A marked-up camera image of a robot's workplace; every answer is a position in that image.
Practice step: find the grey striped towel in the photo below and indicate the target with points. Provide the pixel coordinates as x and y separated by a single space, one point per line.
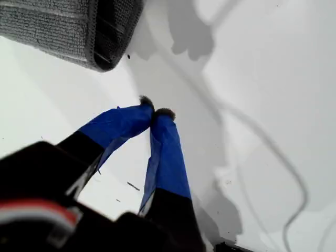
52 26

